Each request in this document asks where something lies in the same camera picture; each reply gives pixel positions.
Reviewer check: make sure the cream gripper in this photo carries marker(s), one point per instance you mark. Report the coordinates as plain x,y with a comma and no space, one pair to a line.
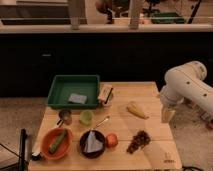
167,114

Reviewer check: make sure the yellow banana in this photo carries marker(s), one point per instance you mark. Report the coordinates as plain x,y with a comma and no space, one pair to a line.
135,109

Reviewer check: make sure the orange fruit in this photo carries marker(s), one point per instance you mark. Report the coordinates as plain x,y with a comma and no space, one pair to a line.
111,140

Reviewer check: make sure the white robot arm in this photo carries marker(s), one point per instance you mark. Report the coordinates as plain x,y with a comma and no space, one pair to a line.
186,82

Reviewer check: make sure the wooden brush block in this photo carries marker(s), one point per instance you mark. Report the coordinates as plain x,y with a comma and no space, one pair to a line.
106,95

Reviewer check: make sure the black bowl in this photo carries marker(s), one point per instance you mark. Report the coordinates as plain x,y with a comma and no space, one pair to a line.
94,154

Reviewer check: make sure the grey folded cloth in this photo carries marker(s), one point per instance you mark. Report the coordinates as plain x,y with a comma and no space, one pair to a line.
93,142

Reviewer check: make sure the green cucumber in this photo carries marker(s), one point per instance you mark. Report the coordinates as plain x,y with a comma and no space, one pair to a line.
54,146

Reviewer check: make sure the metal measuring cup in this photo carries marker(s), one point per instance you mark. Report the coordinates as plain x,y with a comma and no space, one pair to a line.
64,117

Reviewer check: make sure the black pole stand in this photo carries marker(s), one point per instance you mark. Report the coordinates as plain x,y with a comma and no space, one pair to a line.
21,163

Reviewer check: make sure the dark grape bunch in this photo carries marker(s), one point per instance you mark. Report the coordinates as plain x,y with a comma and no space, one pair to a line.
140,140

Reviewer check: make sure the light green cup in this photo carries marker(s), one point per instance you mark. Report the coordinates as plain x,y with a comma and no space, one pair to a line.
86,117

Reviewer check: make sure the orange bowl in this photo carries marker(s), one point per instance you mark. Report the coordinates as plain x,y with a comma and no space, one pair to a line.
63,148

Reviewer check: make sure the metal spoon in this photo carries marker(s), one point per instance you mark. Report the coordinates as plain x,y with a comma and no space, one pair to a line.
101,122

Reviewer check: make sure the green plastic tray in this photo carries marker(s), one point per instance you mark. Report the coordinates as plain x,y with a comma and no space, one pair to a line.
63,86

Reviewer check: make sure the grey sponge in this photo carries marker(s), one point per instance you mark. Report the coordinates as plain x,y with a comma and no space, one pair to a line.
77,98

